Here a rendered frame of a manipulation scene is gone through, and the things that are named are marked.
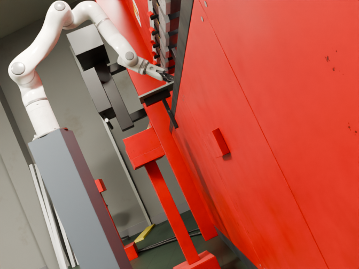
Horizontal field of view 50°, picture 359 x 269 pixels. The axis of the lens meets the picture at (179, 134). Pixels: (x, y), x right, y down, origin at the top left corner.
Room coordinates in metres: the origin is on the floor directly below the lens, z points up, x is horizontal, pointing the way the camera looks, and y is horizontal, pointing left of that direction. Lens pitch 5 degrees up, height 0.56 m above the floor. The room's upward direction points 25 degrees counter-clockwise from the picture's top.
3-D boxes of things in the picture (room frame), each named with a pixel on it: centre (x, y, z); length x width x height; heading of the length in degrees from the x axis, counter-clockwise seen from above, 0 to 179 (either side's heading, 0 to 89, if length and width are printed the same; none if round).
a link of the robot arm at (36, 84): (2.02, 0.62, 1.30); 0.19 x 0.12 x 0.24; 9
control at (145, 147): (1.97, 0.20, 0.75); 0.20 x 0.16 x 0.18; 11
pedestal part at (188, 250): (1.97, 0.20, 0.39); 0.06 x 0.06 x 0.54; 11
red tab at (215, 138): (1.06, -0.08, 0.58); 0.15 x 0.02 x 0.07; 5
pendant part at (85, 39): (3.31, 0.40, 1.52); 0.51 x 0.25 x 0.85; 7
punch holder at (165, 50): (2.12, -0.16, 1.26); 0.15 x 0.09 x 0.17; 5
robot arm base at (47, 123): (1.99, 0.61, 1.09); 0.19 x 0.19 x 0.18
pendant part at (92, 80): (3.25, 0.48, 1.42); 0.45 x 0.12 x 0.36; 7
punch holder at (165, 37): (1.92, -0.17, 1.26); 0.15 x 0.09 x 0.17; 5
